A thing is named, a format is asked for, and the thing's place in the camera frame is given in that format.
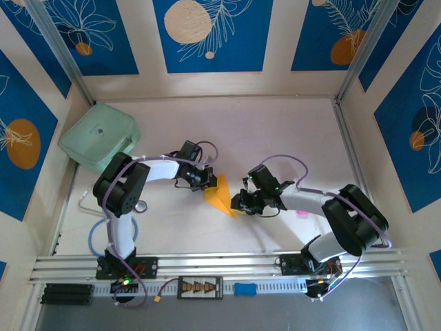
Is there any black adapter board with wires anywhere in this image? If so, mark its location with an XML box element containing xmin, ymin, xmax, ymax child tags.
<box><xmin>110</xmin><ymin>279</ymin><xmax>139</xmax><ymax>306</ymax></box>
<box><xmin>305</xmin><ymin>275</ymin><xmax>342</xmax><ymax>303</ymax></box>

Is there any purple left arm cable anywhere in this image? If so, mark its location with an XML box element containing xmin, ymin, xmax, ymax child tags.
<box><xmin>101</xmin><ymin>140</ymin><xmax>220</xmax><ymax>310</ymax></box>

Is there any aluminium mounting rail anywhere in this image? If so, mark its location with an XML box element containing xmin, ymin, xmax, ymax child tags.
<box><xmin>29</xmin><ymin>248</ymin><xmax>409</xmax><ymax>282</ymax></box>

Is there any blue sponge block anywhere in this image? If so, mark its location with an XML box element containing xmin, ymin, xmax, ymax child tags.
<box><xmin>234</xmin><ymin>282</ymin><xmax>258</xmax><ymax>297</ymax></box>

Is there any grey slotted cable duct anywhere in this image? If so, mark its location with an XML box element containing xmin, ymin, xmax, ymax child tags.
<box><xmin>92</xmin><ymin>278</ymin><xmax>307</xmax><ymax>298</ymax></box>

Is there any black ribbed box stack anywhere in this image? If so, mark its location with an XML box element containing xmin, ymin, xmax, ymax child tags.
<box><xmin>40</xmin><ymin>283</ymin><xmax>94</xmax><ymax>306</ymax></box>

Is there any yellow cloth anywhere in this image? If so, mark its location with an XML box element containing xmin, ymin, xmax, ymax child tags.
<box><xmin>203</xmin><ymin>173</ymin><xmax>239</xmax><ymax>220</ymax></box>

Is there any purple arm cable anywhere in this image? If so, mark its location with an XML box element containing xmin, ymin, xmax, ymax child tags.
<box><xmin>101</xmin><ymin>140</ymin><xmax>220</xmax><ymax>310</ymax></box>
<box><xmin>258</xmin><ymin>154</ymin><xmax>393</xmax><ymax>301</ymax></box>

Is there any mint green zip case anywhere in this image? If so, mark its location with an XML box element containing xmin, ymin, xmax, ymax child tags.
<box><xmin>57</xmin><ymin>103</ymin><xmax>142</xmax><ymax>175</ymax></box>

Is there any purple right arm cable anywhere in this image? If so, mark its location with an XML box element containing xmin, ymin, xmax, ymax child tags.
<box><xmin>258</xmin><ymin>154</ymin><xmax>393</xmax><ymax>301</ymax></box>

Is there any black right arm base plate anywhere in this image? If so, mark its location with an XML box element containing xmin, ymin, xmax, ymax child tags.
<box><xmin>279</xmin><ymin>254</ymin><xmax>342</xmax><ymax>277</ymax></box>

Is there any wire with yellow connector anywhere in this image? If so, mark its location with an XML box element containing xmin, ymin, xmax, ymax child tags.
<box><xmin>154</xmin><ymin>278</ymin><xmax>180</xmax><ymax>305</ymax></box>

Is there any aluminium frame post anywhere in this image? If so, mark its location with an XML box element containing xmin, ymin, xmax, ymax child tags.
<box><xmin>25</xmin><ymin>0</ymin><xmax>96</xmax><ymax>106</ymax></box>
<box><xmin>334</xmin><ymin>0</ymin><xmax>404</xmax><ymax>106</ymax></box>

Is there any black power distribution board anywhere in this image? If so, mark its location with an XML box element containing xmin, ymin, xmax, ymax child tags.
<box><xmin>177</xmin><ymin>276</ymin><xmax>224</xmax><ymax>300</ymax></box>

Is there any aluminium side rail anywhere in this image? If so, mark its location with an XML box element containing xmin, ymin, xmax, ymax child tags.
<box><xmin>50</xmin><ymin>161</ymin><xmax>79</xmax><ymax>257</ymax></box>
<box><xmin>331</xmin><ymin>99</ymin><xmax>387</xmax><ymax>249</ymax></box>

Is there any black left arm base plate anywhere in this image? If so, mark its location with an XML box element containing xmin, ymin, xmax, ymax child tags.
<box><xmin>95</xmin><ymin>257</ymin><xmax>159</xmax><ymax>280</ymax></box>

